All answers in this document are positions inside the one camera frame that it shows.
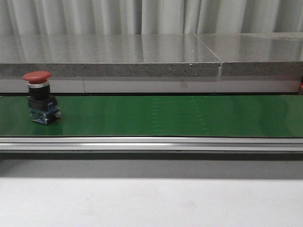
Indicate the red mushroom button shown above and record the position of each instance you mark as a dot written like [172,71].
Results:
[43,106]

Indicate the green conveyor belt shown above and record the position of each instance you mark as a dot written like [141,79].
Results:
[157,127]

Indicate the grey speckled countertop left slab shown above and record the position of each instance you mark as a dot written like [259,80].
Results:
[107,56]

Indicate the grey speckled countertop slab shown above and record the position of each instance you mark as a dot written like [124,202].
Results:
[107,56]
[271,55]

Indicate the grey speckled countertop right slab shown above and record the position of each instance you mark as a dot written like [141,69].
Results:
[271,55]

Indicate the red plastic tray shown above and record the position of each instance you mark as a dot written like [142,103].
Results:
[301,88]

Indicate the grey curtain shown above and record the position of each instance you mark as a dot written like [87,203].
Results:
[25,17]

